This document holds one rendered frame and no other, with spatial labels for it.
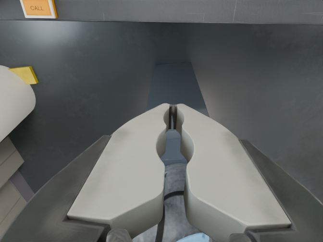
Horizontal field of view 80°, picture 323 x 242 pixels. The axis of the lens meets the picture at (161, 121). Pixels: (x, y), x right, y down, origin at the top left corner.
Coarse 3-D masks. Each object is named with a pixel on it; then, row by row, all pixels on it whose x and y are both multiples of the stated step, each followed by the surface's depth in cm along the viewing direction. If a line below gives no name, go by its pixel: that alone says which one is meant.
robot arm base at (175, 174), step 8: (168, 168) 57; (176, 168) 55; (184, 168) 55; (168, 176) 55; (176, 176) 54; (184, 176) 54; (168, 184) 53; (176, 184) 52; (184, 184) 52; (168, 192) 52; (176, 192) 51
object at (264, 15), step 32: (0, 0) 32; (64, 0) 32; (96, 0) 32; (128, 0) 32; (160, 0) 32; (192, 0) 31; (224, 0) 31; (256, 0) 31; (288, 0) 31; (320, 0) 31
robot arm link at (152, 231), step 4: (152, 228) 41; (156, 228) 42; (144, 232) 41; (148, 232) 41; (152, 232) 41; (156, 232) 41; (136, 236) 40; (140, 236) 40; (144, 236) 41; (148, 236) 41; (152, 236) 41; (132, 240) 39; (136, 240) 39; (140, 240) 40; (144, 240) 41; (148, 240) 41; (152, 240) 41
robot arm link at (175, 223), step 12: (168, 204) 48; (180, 204) 47; (168, 216) 44; (180, 216) 44; (168, 228) 42; (180, 228) 42; (192, 228) 43; (156, 240) 41; (168, 240) 41; (180, 240) 40; (192, 240) 40; (204, 240) 42
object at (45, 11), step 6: (24, 0) 31; (30, 0) 31; (36, 0) 31; (42, 0) 31; (24, 6) 32; (30, 6) 32; (36, 6) 32; (42, 6) 32; (48, 6) 32; (54, 6) 32; (30, 12) 32; (36, 12) 32; (42, 12) 32; (48, 12) 32
